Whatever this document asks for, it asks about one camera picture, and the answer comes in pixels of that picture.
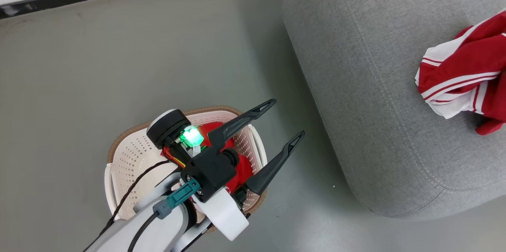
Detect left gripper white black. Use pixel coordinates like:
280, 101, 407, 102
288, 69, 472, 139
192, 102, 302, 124
146, 99, 305, 241

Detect thin twisted black cable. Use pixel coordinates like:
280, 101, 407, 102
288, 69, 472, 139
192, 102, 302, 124
83, 160, 173, 252

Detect white perforated basket brown rim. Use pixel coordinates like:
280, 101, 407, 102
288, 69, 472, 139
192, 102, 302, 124
104, 105, 269, 233

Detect plain red garment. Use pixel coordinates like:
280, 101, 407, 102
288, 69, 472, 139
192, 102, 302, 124
199, 122, 254, 194

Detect red garment with white stripes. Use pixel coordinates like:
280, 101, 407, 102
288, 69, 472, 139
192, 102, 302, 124
415, 9, 506, 136

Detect black cable with teal plug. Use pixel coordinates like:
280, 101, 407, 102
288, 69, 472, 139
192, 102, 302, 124
126, 178, 201, 252

